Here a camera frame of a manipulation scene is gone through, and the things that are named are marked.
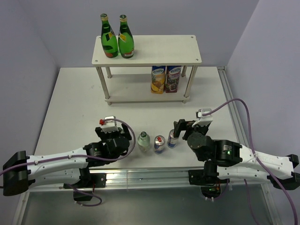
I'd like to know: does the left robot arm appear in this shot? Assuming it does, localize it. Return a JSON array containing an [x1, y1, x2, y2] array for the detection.
[[0, 123, 136, 196]]

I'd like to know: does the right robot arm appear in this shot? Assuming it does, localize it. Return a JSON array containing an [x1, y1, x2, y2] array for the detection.
[[173, 119, 300, 190]]

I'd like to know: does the aluminium front rail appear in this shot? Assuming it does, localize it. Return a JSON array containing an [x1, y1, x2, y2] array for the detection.
[[28, 167, 204, 192]]

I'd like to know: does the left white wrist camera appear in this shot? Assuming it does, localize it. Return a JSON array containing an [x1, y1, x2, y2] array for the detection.
[[99, 116, 118, 133]]

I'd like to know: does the purple grape juice carton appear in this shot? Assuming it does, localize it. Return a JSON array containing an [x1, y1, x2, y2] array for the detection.
[[165, 66, 181, 93]]

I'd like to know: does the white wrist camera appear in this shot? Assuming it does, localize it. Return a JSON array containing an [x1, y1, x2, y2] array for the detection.
[[192, 108, 213, 127], [99, 116, 118, 133]]

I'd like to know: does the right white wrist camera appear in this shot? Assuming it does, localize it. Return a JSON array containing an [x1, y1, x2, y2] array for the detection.
[[192, 108, 213, 127]]

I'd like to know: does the aluminium side rail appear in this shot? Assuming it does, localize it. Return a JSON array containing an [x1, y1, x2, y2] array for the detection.
[[217, 67, 249, 147]]

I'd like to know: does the green glass bottle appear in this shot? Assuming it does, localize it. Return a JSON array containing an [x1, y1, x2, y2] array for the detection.
[[100, 14, 118, 58], [118, 15, 135, 59]]

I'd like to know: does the yellow pineapple juice carton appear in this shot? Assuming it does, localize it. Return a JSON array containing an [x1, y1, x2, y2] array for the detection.
[[150, 66, 166, 94]]

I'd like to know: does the white two-tier shelf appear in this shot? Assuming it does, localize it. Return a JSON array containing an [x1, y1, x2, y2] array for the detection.
[[92, 35, 202, 105]]

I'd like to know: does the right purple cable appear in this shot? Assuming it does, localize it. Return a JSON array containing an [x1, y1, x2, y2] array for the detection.
[[202, 97, 298, 225]]

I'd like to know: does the blue silver energy drink can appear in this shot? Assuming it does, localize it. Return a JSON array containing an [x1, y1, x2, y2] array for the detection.
[[154, 135, 165, 154]]

